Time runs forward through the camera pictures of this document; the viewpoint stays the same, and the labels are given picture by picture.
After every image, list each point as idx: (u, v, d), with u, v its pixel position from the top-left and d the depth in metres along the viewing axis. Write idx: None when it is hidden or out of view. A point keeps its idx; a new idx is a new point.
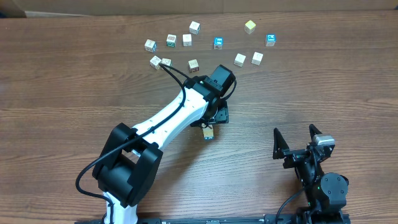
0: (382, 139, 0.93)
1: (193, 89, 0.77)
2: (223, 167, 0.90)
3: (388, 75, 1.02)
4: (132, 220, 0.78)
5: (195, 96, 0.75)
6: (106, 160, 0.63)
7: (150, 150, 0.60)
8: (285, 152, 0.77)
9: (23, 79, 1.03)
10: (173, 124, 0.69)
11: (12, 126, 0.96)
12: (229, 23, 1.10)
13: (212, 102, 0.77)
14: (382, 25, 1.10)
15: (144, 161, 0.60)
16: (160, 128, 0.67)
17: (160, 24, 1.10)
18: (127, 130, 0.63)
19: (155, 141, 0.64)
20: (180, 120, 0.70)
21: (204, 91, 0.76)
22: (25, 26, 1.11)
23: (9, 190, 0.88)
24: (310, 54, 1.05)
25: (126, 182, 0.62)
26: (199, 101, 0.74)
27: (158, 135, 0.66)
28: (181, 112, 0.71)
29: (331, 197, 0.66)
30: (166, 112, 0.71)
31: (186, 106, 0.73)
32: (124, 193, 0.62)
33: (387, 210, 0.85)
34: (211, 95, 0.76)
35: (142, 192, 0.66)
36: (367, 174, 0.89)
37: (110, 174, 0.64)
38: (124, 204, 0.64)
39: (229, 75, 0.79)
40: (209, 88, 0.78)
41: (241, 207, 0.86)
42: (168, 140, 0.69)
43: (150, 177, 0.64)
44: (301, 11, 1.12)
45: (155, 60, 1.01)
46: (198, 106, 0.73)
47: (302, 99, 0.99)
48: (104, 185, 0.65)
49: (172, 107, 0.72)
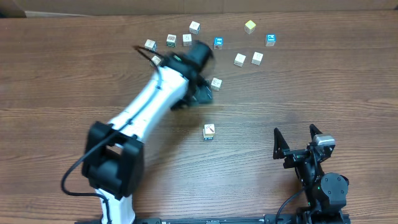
0: (382, 139, 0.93)
1: (169, 68, 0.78)
2: (223, 167, 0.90)
3: (387, 75, 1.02)
4: (130, 214, 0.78)
5: (173, 75, 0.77)
6: (90, 158, 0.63)
7: (130, 144, 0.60)
8: (285, 151, 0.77)
9: (23, 79, 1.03)
10: (151, 112, 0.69)
11: (12, 126, 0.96)
12: (229, 23, 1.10)
13: (191, 76, 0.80)
14: (382, 25, 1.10)
15: (127, 155, 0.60)
16: (137, 117, 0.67)
17: (160, 23, 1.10)
18: (104, 127, 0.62)
19: (136, 132, 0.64)
20: (158, 105, 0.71)
21: (182, 68, 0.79)
22: (25, 26, 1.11)
23: (9, 190, 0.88)
24: (310, 54, 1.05)
25: (114, 175, 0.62)
26: (178, 79, 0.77)
27: (137, 126, 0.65)
28: (159, 96, 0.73)
29: (331, 198, 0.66)
30: (143, 99, 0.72)
31: (164, 88, 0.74)
32: (115, 186, 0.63)
33: (387, 210, 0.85)
34: (189, 71, 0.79)
35: (134, 182, 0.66)
36: (367, 174, 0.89)
37: (97, 171, 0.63)
38: (119, 196, 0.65)
39: (207, 50, 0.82)
40: (188, 63, 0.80)
41: (242, 207, 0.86)
42: (147, 129, 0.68)
43: (137, 167, 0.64)
44: (301, 10, 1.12)
45: (155, 60, 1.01)
46: (175, 86, 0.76)
47: (302, 99, 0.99)
48: (96, 182, 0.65)
49: (149, 93, 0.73)
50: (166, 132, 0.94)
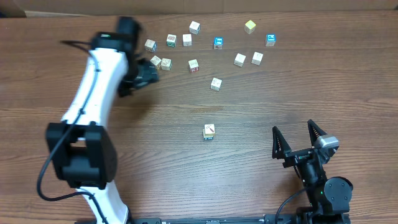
0: (382, 139, 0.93)
1: (100, 48, 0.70)
2: (223, 167, 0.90)
3: (387, 75, 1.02)
4: (120, 204, 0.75)
5: (106, 53, 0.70)
6: (56, 160, 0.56)
7: (90, 132, 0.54)
8: (287, 153, 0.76)
9: (23, 79, 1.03)
10: (100, 94, 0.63)
11: (12, 126, 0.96)
12: (229, 23, 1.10)
13: (127, 49, 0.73)
14: (382, 25, 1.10)
15: (92, 145, 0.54)
16: (87, 105, 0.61)
17: (160, 23, 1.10)
18: (56, 127, 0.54)
19: (92, 120, 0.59)
20: (106, 84, 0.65)
21: (113, 43, 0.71)
22: (25, 26, 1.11)
23: (10, 190, 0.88)
24: (310, 54, 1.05)
25: (88, 167, 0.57)
26: (114, 56, 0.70)
27: (91, 113, 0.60)
28: (101, 77, 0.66)
29: (335, 203, 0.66)
30: (85, 86, 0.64)
31: (102, 68, 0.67)
32: (94, 178, 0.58)
33: (387, 210, 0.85)
34: (121, 43, 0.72)
35: (112, 165, 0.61)
36: (367, 174, 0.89)
37: (70, 170, 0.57)
38: (102, 185, 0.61)
39: (132, 22, 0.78)
40: (117, 38, 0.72)
41: (241, 208, 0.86)
42: (103, 112, 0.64)
43: (108, 152, 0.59)
44: (301, 10, 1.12)
45: (155, 60, 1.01)
46: (114, 62, 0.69)
47: (302, 99, 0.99)
48: (74, 182, 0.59)
49: (89, 78, 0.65)
50: (167, 132, 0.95)
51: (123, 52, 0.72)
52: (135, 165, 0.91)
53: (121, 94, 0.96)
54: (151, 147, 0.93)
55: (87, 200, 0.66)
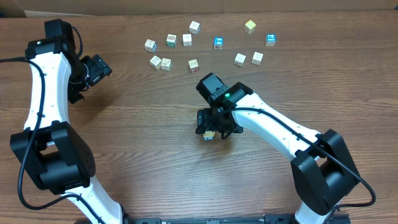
0: (382, 138, 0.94)
1: (38, 55, 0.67)
2: (222, 167, 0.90)
3: (387, 76, 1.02)
4: (112, 203, 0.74)
5: (45, 57, 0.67)
6: (32, 169, 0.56)
7: (55, 132, 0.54)
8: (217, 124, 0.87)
9: (23, 78, 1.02)
10: (55, 94, 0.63)
11: (12, 126, 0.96)
12: (229, 23, 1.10)
13: (64, 49, 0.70)
14: (382, 25, 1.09)
15: (59, 145, 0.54)
16: (44, 108, 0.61)
17: (160, 23, 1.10)
18: (21, 137, 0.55)
19: (54, 119, 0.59)
20: (55, 86, 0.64)
21: (49, 48, 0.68)
22: (25, 26, 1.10)
23: (10, 190, 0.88)
24: (310, 54, 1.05)
25: (65, 167, 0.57)
26: (56, 59, 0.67)
27: (51, 114, 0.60)
28: (50, 81, 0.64)
29: (208, 85, 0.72)
30: (37, 91, 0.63)
31: (48, 72, 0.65)
32: (75, 176, 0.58)
33: (387, 210, 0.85)
34: (58, 45, 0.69)
35: (89, 160, 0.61)
36: (367, 174, 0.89)
37: (48, 176, 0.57)
38: (86, 182, 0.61)
39: (60, 22, 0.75)
40: (51, 42, 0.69)
41: (241, 208, 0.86)
42: (62, 110, 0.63)
43: (80, 146, 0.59)
44: (301, 10, 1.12)
45: (155, 60, 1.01)
46: (58, 64, 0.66)
47: (302, 99, 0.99)
48: (56, 188, 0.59)
49: (36, 85, 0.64)
50: (167, 132, 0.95)
51: (63, 52, 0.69)
52: (135, 165, 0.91)
53: (73, 100, 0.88)
54: (152, 147, 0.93)
55: (76, 201, 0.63)
